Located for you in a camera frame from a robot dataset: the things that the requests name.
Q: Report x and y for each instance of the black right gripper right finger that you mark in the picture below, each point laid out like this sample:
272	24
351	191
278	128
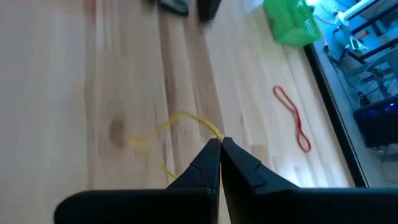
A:
280	208

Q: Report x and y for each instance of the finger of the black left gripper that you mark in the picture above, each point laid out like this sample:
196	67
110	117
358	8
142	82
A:
209	9
173	7

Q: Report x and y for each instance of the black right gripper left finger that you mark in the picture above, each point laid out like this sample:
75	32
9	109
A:
155	208

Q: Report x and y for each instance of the yellow rubber band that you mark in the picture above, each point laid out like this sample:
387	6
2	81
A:
199	119

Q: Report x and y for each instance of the red rubber band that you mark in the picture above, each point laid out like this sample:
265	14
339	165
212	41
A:
293	113

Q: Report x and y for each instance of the green plastic basket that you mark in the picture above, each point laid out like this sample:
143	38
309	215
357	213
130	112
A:
290	23

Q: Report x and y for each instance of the black box with cyan light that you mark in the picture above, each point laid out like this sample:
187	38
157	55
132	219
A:
377	123

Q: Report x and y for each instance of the white pole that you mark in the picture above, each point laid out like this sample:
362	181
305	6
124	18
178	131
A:
354	11

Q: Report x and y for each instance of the white tablet device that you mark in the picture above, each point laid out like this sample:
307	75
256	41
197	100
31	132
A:
357	43

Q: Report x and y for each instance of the grey metal rack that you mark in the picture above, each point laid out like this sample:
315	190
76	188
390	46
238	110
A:
381	74

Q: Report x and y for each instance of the black aluminium table frame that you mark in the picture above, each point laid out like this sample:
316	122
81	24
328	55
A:
337	118

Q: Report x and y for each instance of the black desk frame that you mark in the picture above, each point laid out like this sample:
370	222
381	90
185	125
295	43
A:
373	28

